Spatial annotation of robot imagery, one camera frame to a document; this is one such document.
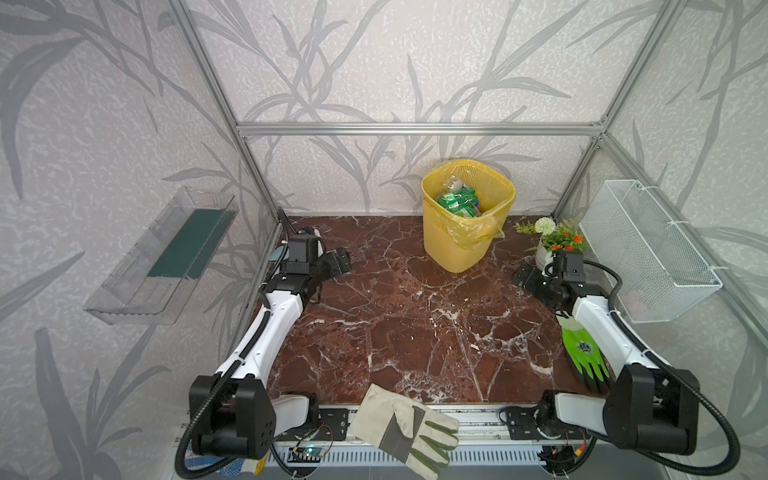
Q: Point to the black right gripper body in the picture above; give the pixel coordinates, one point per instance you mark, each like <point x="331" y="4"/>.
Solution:
<point x="534" y="279"/>

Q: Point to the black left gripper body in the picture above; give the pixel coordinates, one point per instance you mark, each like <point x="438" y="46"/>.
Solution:
<point x="335" y="264"/>

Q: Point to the green sprite bottle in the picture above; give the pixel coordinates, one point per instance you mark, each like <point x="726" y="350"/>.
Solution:
<point x="463" y="203"/>

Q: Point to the blue pepsi bottle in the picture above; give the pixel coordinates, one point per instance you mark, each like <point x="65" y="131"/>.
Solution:
<point x="453" y="184"/>

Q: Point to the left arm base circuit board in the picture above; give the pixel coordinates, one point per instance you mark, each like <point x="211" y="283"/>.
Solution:
<point x="310" y="454"/>

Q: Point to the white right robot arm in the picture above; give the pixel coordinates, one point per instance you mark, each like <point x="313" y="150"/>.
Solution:
<point x="638" y="401"/>

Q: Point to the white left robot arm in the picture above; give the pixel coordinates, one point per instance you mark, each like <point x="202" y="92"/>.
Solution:
<point x="232" y="416"/>

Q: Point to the right arm base wiring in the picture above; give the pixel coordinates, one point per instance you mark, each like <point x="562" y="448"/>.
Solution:
<point x="561" y="456"/>

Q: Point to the yellow ribbed waste bin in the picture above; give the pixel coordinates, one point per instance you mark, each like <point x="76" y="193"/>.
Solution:
<point x="457" y="243"/>

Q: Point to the light blue garden trowel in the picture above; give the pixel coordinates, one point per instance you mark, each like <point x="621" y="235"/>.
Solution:
<point x="279" y="254"/>

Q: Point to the potted artificial flower plant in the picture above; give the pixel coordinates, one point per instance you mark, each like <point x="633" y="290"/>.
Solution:
<point x="553" y="237"/>

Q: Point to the green rubber garden glove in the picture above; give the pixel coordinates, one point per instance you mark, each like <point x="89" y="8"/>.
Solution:
<point x="584" y="355"/>

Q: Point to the dark green shelf mat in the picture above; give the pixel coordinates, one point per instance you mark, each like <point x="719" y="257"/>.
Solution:
<point x="192" y="248"/>

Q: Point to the blue dotted knit glove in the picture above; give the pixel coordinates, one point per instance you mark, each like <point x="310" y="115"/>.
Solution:
<point x="235" y="468"/>

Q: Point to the beige leather work glove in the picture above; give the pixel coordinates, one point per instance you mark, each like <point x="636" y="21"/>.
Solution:
<point x="417" y="436"/>

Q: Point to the white wire mesh basket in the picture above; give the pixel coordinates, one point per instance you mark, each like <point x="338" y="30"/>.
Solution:
<point x="663" y="273"/>

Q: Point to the clear plastic wall shelf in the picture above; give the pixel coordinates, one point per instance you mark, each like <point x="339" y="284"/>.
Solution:
<point x="129" y="296"/>

